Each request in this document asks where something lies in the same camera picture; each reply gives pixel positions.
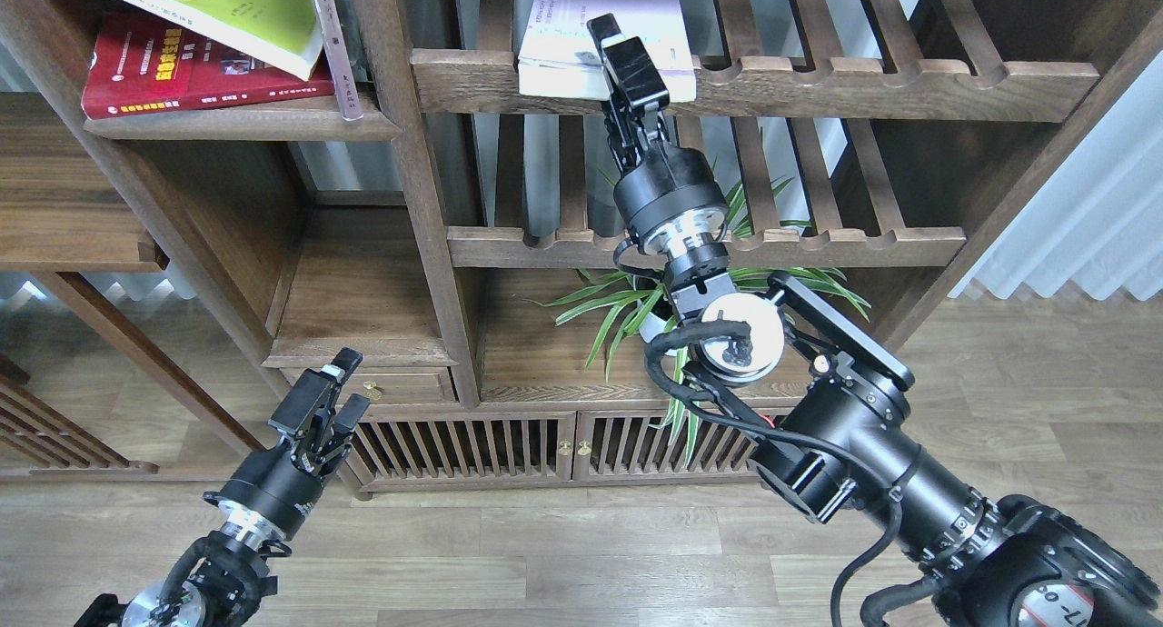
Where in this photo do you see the green spider plant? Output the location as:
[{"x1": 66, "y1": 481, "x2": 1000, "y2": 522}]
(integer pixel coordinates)
[{"x1": 541, "y1": 159, "x2": 871, "y2": 464}]

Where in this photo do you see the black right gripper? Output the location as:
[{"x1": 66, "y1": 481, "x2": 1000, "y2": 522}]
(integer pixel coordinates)
[{"x1": 587, "y1": 14, "x2": 728, "y2": 255}]

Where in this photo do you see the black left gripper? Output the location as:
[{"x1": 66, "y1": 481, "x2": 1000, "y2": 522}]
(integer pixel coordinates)
[{"x1": 204, "y1": 348, "x2": 370, "y2": 542}]

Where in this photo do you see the dark wooden slatted bench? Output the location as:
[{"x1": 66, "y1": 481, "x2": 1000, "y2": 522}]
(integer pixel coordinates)
[{"x1": 1, "y1": 355, "x2": 160, "y2": 475}]

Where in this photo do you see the thin upright book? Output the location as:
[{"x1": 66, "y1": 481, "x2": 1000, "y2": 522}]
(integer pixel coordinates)
[{"x1": 313, "y1": 0, "x2": 364, "y2": 122}]

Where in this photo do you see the white curtain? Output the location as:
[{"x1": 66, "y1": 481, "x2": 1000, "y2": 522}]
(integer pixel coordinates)
[{"x1": 952, "y1": 58, "x2": 1162, "y2": 301}]

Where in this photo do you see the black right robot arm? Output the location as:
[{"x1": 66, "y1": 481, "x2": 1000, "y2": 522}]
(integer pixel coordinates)
[{"x1": 587, "y1": 15, "x2": 1160, "y2": 626}]

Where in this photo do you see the white lavender paperback book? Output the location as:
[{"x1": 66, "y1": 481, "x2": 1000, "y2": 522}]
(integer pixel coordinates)
[{"x1": 518, "y1": 0, "x2": 697, "y2": 104}]

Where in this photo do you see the yellow green paperback book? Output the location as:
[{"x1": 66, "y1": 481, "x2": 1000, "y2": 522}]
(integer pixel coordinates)
[{"x1": 122, "y1": 0, "x2": 323, "y2": 80}]

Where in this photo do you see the red paperback book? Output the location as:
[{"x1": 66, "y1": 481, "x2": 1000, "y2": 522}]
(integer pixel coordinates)
[{"x1": 83, "y1": 13, "x2": 335, "y2": 119}]

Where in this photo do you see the brass drawer knob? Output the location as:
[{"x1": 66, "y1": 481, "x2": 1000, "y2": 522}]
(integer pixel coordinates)
[{"x1": 363, "y1": 380, "x2": 383, "y2": 402}]

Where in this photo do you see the white plant pot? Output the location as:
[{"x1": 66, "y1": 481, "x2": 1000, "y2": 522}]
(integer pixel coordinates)
[{"x1": 638, "y1": 312, "x2": 675, "y2": 343}]

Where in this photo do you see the dark wooden bookshelf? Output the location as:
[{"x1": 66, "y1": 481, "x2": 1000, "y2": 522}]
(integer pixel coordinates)
[{"x1": 3, "y1": 0, "x2": 1160, "y2": 491}]

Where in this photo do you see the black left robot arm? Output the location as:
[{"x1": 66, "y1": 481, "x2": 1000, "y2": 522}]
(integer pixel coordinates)
[{"x1": 78, "y1": 348, "x2": 369, "y2": 626}]

